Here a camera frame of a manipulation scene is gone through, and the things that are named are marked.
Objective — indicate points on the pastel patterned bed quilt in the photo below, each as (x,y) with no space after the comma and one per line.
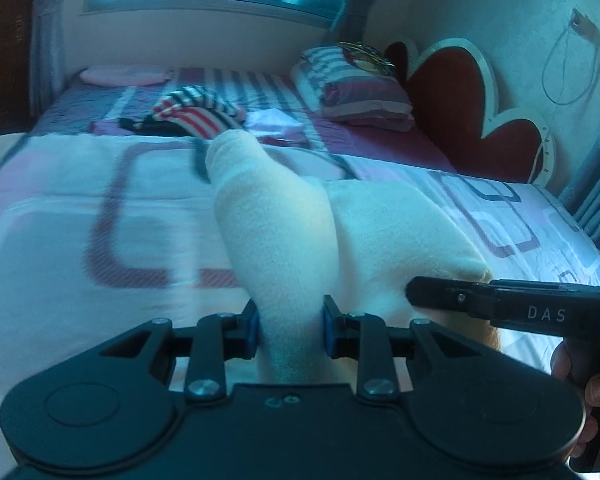
(99,234)

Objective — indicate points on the gold patterned item on pillows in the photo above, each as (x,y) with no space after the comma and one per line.
(367,58)

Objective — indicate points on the striped folded pillow stack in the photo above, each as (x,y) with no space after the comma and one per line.
(334,89)

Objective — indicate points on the white folded cloth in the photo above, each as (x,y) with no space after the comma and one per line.
(271,119)

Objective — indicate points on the red white scalloped headboard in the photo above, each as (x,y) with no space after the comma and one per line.
(454,95)

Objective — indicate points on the pink small pillow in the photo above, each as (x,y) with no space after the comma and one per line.
(110,76)

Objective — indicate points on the left grey curtain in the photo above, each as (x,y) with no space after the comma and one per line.
(47,56)

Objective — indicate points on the cream knitted sweater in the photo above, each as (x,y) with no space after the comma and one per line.
(293,241)

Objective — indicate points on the striped purple bed sheet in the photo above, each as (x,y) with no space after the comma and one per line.
(84,108)

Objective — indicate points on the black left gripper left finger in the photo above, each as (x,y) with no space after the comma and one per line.
(216,339)

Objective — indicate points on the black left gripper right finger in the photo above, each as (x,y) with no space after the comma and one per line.
(364,338)

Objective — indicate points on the striped red black garment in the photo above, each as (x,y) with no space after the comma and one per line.
(188,111)

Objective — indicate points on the wall socket with charger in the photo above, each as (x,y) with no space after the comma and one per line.
(583,26)

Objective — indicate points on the person's right hand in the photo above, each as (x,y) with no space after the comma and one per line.
(561,368)

